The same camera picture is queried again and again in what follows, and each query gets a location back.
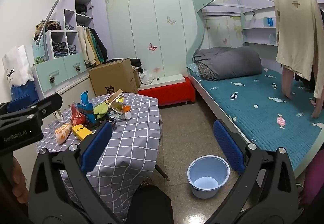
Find teal quilted mattress cover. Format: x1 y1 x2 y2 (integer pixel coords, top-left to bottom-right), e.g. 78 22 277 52
189 65 324 171

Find orange snack packet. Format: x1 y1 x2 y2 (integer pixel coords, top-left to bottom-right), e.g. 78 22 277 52
55 123 72 145

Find olive clothes pile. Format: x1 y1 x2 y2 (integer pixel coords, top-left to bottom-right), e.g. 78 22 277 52
34 19 62 40

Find green wrapper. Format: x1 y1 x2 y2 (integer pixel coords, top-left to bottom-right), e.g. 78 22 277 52
93 103 110 119

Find light blue plastic bin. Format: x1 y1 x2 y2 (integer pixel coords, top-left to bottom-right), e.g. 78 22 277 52
187 155 231 199

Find grey metal handrail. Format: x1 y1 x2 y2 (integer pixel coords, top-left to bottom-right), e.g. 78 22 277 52
35 0 93 44

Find blue checked pillow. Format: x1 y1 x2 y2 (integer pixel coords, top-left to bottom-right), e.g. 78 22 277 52
187 63 203 77

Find white paper shopping bag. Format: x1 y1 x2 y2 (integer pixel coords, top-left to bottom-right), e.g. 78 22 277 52
2 45 34 86

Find turquoise drawer cabinet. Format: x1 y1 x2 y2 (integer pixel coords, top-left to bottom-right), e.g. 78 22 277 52
32 52 88 93

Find folded jeans stack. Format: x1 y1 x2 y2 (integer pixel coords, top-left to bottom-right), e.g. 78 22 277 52
52 40 77 57

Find white wardrobe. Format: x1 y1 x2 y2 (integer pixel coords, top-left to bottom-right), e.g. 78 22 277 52
105 0 203 80

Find red snack bag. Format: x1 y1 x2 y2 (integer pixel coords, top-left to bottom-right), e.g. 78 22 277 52
70 104 86 127

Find silver wrapper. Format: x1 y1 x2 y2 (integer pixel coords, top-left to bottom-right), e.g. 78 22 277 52
108 111 121 123

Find dark purple cloth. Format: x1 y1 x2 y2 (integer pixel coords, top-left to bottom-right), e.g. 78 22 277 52
298 148 324 214

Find lilac open shelf cabinet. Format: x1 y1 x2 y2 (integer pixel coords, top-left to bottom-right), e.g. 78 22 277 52
33 0 107 67

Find blue snack bag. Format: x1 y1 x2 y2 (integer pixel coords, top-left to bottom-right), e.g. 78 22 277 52
77 91 97 124

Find white plastic bag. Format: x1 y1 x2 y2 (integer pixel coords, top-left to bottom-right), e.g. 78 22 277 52
139 69 155 85

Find white wall shelves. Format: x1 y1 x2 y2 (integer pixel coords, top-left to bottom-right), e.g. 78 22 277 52
242 5 279 47

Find yellow carton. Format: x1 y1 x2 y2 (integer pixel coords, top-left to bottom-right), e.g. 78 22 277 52
106 90 126 113

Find red bench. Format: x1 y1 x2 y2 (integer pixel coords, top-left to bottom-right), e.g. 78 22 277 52
138 76 196 106

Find grey duvet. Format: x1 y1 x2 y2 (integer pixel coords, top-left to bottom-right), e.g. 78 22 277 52
194 47 263 81

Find black clothes pile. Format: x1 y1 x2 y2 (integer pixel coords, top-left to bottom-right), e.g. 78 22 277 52
130 58 144 69

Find white board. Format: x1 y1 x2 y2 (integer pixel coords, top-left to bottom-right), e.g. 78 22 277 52
138 74 186 91

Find pale green bunk bed frame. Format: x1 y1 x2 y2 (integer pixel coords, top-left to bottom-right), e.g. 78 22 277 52
186 0 324 184

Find person's black trouser leg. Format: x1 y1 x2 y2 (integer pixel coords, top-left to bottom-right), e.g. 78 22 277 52
127 185 174 224

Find large cardboard box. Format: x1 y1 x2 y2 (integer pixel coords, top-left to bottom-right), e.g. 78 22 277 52
88 58 138 98

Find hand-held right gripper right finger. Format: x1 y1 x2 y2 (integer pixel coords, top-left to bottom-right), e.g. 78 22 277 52
213 119 300 224

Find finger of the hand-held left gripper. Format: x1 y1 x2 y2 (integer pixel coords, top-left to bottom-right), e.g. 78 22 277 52
0 93 63 123
0 95 32 114

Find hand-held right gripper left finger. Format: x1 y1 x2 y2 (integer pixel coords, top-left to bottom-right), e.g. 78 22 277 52
29 120 122 224

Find black table leg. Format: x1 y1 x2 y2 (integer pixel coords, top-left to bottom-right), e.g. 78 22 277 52
154 163 169 181

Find yellow packet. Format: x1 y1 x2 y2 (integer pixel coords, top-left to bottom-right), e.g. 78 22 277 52
72 125 93 141

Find cream sweater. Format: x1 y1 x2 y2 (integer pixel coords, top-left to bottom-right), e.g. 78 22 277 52
273 0 322 81

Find person's left hand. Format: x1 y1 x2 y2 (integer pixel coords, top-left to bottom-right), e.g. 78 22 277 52
11 156 29 197

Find grey checked tablecloth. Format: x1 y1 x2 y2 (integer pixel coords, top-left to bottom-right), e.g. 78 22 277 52
35 92 162 201

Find pink trousers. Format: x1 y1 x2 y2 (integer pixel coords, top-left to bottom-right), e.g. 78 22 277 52
282 63 324 118

